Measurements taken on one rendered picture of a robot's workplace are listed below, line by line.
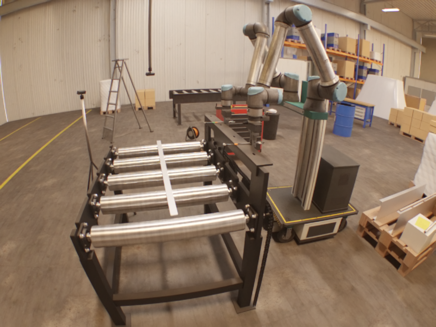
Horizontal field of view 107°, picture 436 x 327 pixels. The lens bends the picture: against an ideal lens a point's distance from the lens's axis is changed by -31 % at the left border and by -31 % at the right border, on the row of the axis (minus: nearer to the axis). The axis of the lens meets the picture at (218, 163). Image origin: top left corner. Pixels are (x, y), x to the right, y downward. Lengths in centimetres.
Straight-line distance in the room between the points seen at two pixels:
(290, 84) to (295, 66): 397
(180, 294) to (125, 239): 58
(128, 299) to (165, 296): 24
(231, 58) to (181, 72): 258
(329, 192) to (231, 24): 1087
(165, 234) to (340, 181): 170
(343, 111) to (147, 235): 621
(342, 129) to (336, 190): 461
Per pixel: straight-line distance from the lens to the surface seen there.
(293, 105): 208
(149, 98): 950
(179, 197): 139
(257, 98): 133
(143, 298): 158
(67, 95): 1239
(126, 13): 1194
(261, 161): 117
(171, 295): 156
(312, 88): 184
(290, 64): 619
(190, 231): 115
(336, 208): 249
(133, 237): 116
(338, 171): 225
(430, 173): 425
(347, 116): 679
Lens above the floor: 162
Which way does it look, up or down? 24 degrees down
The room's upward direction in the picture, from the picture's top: 1 degrees clockwise
